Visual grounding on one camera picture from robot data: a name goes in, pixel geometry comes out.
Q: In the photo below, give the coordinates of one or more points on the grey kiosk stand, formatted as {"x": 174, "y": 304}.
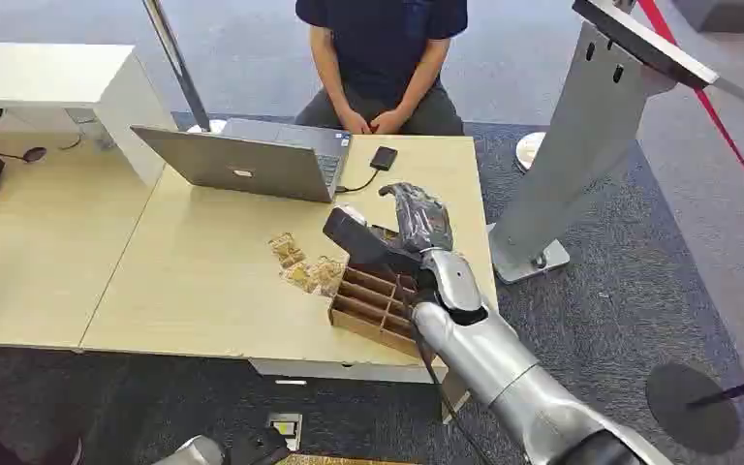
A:
{"x": 577, "y": 147}

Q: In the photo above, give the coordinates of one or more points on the seated person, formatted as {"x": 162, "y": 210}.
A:
{"x": 381, "y": 51}

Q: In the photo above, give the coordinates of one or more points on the red barrier belt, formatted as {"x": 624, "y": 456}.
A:
{"x": 709, "y": 106}

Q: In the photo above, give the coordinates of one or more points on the small black card reader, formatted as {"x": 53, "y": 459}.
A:
{"x": 383, "y": 158}

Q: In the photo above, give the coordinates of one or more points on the white cabinet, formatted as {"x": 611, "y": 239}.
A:
{"x": 51, "y": 80}

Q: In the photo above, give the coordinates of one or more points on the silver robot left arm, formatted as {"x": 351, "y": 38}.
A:
{"x": 218, "y": 451}

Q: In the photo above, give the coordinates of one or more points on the slanted metal pole with base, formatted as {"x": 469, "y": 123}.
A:
{"x": 176, "y": 61}

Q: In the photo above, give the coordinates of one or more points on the floor socket plate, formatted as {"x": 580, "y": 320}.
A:
{"x": 286, "y": 427}

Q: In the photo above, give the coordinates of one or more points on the silver open laptop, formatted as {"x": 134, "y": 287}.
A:
{"x": 243, "y": 164}

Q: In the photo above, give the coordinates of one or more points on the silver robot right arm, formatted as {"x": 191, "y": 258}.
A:
{"x": 507, "y": 366}

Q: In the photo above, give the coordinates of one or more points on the person's right hand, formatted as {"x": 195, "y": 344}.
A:
{"x": 354, "y": 122}

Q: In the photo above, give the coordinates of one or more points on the white round floor base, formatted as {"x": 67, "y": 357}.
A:
{"x": 529, "y": 151}

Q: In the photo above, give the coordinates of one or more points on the person's left hand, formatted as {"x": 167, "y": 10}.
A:
{"x": 388, "y": 122}

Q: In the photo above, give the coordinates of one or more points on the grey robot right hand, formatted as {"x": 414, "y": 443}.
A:
{"x": 422, "y": 221}

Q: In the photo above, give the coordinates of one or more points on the black stanchion with round base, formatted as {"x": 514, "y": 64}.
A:
{"x": 690, "y": 407}

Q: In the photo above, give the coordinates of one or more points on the wooden slotted card box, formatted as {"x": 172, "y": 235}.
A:
{"x": 367, "y": 305}

